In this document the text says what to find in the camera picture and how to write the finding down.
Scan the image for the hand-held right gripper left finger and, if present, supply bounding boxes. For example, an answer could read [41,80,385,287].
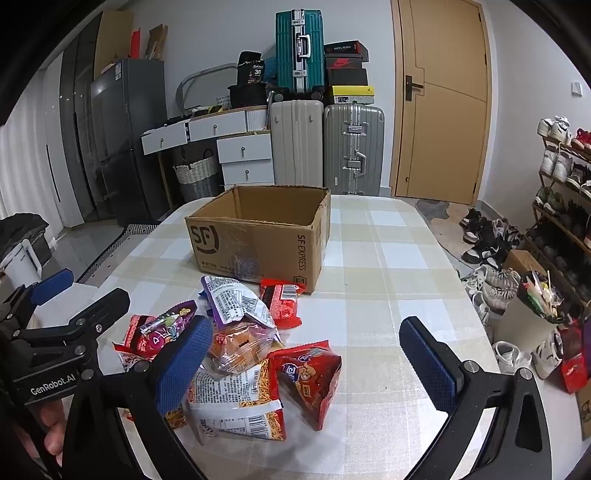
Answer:
[62,315,214,480]

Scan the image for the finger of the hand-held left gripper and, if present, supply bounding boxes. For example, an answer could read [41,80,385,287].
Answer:
[0,269,75,330]
[9,287,131,365]

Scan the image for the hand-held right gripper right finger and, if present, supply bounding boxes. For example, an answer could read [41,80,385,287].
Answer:
[398,316,553,480]

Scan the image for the purple candy packet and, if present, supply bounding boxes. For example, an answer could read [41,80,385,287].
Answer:
[139,300,198,347]

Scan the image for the red printed snack packet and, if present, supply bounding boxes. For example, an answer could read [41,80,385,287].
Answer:
[113,315,169,370]

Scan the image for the clear bread packet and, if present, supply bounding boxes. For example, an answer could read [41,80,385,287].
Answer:
[205,322,280,376]

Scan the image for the white orange noodle packet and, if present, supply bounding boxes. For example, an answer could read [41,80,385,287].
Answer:
[166,357,287,441]

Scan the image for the white purple snack packet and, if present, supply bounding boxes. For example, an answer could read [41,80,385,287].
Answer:
[199,275,278,329]

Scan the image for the small red snack packet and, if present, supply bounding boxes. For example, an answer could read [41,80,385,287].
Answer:
[259,278,307,329]

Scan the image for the large red snack packet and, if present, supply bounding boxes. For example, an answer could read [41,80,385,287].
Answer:
[268,340,343,431]

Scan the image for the person's left hand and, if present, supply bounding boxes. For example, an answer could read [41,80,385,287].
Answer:
[37,406,65,457]

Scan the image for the black cloth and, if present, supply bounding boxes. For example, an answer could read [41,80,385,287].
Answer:
[0,212,49,274]

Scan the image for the rug with striped border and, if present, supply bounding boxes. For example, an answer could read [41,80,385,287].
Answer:
[75,223,161,285]

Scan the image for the white sneaker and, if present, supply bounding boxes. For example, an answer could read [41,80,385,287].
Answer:
[491,340,533,376]
[531,329,565,380]

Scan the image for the plaid tablecloth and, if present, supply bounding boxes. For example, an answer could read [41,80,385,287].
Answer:
[76,194,504,480]

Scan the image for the white curtain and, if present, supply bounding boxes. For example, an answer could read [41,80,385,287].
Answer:
[0,51,80,223]

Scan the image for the pile of dark sneakers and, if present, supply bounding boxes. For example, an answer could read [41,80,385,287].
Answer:
[458,208,525,315]

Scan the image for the small cardboard box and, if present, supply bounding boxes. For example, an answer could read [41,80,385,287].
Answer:
[502,250,546,278]

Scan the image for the grey door mat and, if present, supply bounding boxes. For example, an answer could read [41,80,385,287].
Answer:
[414,198,476,271]

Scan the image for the red gift bag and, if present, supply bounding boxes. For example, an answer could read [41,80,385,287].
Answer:
[560,322,591,394]

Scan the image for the woven laundry basket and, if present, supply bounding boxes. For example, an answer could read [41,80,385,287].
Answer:
[172,149,221,202]

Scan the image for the printed cardboard box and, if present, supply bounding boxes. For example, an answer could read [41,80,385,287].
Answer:
[576,383,591,440]

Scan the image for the grey refrigerator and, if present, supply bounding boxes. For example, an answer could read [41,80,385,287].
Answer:
[90,58,172,227]

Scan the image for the wooden shoe rack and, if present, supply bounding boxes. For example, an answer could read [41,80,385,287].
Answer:
[530,134,591,298]

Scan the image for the white drawer cabinet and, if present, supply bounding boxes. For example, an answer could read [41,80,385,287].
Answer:
[216,133,276,191]

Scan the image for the white desk with drawers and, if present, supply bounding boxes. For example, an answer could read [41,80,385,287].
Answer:
[141,106,273,155]

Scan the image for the silver suitcase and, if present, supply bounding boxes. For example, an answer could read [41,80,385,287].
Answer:
[323,104,385,195]

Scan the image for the group of racked shoes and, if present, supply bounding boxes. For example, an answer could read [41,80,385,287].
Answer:
[531,115,591,296]

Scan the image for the beige suitcase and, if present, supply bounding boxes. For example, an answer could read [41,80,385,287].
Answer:
[270,99,324,188]

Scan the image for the large cardboard sheet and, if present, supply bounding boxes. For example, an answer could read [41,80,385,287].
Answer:
[94,9,136,80]

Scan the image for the wooden door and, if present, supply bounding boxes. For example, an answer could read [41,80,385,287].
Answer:
[389,0,491,206]

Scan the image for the arched mirror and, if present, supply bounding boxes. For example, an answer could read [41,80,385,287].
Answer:
[177,65,241,114]

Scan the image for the small cardboard sheet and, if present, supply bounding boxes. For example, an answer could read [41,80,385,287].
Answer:
[147,24,170,61]

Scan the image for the black printed bag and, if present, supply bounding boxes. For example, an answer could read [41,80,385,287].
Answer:
[237,51,267,86]

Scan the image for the plain black shoe box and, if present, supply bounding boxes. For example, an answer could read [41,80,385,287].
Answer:
[327,68,369,88]

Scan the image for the red black shoe box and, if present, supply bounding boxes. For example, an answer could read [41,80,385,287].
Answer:
[325,54,364,71]

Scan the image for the teal suitcase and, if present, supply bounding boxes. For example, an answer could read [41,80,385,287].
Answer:
[276,10,325,99]

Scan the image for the black red-striped shoe box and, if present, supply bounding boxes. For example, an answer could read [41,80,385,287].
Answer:
[324,41,370,58]

